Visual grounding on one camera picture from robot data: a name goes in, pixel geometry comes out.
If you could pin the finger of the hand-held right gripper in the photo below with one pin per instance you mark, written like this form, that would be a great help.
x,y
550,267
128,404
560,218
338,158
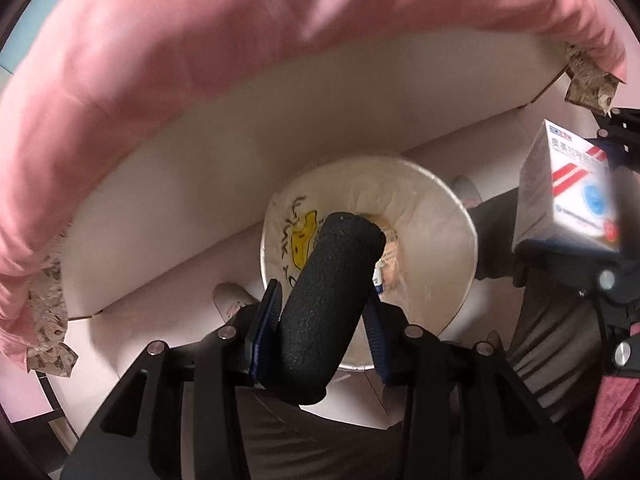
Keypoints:
x,y
622,135
590,280

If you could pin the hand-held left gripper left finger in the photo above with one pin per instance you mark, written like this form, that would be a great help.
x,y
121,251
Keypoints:
x,y
265,320

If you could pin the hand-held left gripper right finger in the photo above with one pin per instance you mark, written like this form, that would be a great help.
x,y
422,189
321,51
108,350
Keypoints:
x,y
376,337

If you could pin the black foam cylinder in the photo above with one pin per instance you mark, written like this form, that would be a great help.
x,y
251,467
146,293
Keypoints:
x,y
325,310

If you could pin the white medicine box blue band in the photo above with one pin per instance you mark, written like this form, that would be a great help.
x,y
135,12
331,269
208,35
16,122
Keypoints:
x,y
379,277

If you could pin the white medicine box red stripes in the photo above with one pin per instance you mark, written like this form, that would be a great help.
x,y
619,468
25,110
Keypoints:
x,y
560,195

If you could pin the smiley print plastic bag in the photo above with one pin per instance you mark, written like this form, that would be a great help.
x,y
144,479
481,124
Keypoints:
x,y
300,235

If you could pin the white paper bowl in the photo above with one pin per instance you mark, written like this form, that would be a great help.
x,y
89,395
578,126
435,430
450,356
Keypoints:
x,y
440,270

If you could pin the person's right leg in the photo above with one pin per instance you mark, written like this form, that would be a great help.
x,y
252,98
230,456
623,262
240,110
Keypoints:
x,y
545,335

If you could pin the white bed base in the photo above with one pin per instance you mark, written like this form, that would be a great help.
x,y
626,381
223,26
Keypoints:
x,y
200,185

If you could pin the pink fleece garment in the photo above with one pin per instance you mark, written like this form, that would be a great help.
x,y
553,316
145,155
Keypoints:
x,y
615,430

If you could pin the pink floral blanket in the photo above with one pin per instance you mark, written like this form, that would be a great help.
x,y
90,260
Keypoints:
x,y
150,85

